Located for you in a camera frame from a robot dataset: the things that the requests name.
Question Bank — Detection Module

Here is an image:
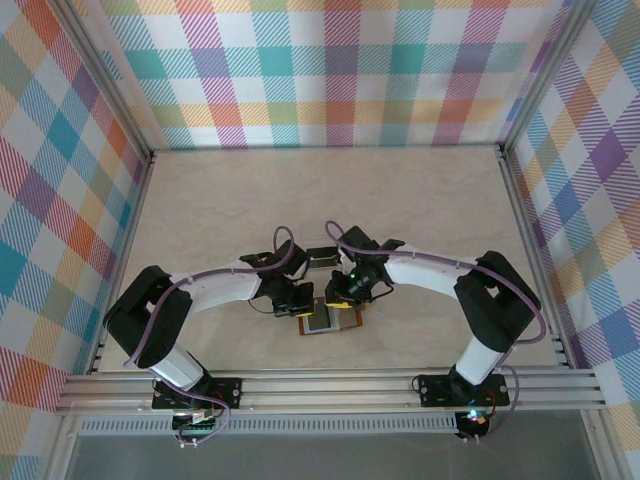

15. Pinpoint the brown leather card holder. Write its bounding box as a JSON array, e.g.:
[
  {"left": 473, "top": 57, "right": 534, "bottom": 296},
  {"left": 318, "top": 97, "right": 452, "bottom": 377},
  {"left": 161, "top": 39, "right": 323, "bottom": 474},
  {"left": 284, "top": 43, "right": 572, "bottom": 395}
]
[{"left": 298, "top": 297, "right": 369, "bottom": 338}]

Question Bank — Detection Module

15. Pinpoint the wide aluminium base rail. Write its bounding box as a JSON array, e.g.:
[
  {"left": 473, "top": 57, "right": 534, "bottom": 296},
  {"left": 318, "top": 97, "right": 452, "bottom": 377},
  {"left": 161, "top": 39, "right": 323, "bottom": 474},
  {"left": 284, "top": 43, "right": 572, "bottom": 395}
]
[{"left": 53, "top": 367, "right": 606, "bottom": 414}]

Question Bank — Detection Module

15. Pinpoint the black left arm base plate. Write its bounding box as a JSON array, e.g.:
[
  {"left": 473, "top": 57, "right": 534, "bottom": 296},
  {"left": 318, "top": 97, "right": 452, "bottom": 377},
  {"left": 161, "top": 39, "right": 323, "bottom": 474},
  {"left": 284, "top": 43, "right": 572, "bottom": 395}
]
[{"left": 151, "top": 377, "right": 245, "bottom": 412}]

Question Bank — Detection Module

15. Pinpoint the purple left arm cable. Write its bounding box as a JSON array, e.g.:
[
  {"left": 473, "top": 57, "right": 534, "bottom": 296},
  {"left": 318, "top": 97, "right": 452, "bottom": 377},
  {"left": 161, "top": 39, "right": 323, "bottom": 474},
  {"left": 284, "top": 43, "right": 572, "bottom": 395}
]
[{"left": 122, "top": 225, "right": 296, "bottom": 450}]

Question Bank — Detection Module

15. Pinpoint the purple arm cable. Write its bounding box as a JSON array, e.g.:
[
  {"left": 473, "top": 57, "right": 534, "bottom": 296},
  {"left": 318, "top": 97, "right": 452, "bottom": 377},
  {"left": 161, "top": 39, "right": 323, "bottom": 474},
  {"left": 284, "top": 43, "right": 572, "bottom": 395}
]
[
  {"left": 324, "top": 219, "right": 546, "bottom": 446},
  {"left": 122, "top": 225, "right": 296, "bottom": 450}
]

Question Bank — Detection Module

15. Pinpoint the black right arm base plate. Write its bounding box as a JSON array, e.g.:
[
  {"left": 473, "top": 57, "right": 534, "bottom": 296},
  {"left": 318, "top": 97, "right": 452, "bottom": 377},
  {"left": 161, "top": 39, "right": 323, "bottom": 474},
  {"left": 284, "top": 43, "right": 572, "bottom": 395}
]
[{"left": 417, "top": 372, "right": 510, "bottom": 409}]

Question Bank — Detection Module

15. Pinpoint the grey slotted cable duct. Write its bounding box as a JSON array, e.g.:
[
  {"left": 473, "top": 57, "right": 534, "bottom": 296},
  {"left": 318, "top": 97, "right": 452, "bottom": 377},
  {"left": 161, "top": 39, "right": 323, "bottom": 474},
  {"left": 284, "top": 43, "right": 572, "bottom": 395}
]
[{"left": 77, "top": 417, "right": 461, "bottom": 437}]

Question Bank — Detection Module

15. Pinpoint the aluminium side rail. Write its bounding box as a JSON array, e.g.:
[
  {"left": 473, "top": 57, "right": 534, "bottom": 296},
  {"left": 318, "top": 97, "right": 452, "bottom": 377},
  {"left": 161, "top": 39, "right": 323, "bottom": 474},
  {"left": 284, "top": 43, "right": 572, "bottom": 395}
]
[
  {"left": 497, "top": 143, "right": 574, "bottom": 371},
  {"left": 84, "top": 149, "right": 159, "bottom": 376}
]

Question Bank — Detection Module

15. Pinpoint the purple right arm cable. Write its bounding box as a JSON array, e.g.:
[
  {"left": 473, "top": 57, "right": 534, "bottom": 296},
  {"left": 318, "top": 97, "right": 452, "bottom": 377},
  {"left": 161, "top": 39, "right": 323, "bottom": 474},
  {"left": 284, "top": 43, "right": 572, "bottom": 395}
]
[{"left": 324, "top": 219, "right": 546, "bottom": 446}]

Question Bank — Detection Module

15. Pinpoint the aluminium lower frame post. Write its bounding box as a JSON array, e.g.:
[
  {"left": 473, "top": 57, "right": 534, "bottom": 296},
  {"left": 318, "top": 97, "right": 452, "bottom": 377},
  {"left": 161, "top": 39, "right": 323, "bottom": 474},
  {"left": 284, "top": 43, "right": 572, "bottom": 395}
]
[
  {"left": 42, "top": 412, "right": 81, "bottom": 480},
  {"left": 582, "top": 409, "right": 624, "bottom": 480}
]

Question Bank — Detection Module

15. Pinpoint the aluminium upright frame post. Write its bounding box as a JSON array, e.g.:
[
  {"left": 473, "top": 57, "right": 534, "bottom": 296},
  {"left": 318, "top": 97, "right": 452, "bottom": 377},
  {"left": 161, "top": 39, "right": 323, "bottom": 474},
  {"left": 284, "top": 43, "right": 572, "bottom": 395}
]
[
  {"left": 52, "top": 0, "right": 156, "bottom": 161},
  {"left": 499, "top": 0, "right": 599, "bottom": 154}
]

